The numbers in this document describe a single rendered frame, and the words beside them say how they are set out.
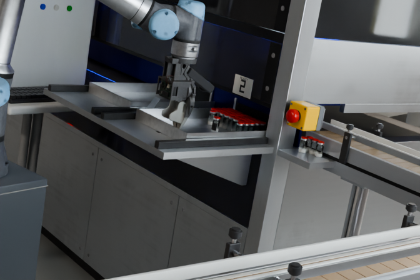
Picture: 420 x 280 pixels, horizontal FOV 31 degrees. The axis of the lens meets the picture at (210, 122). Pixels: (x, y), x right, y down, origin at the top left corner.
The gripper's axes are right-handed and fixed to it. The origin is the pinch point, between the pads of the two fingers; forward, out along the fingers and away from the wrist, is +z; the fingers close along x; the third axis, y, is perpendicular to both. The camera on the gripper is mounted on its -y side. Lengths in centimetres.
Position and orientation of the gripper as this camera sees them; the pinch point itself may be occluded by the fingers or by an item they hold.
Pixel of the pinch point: (179, 126)
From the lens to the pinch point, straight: 212.3
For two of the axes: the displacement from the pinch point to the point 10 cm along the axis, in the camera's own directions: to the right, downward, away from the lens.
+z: -1.6, 9.6, 2.3
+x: 6.1, 2.8, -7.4
